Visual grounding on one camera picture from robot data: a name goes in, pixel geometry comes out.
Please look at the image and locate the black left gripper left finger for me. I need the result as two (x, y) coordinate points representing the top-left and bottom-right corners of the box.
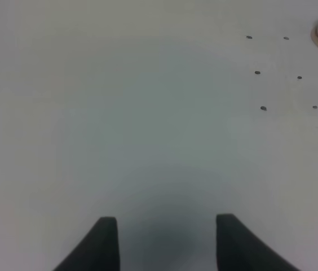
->
(55, 217), (120, 271)

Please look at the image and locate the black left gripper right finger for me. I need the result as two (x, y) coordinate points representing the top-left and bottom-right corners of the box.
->
(216, 214), (297, 271)

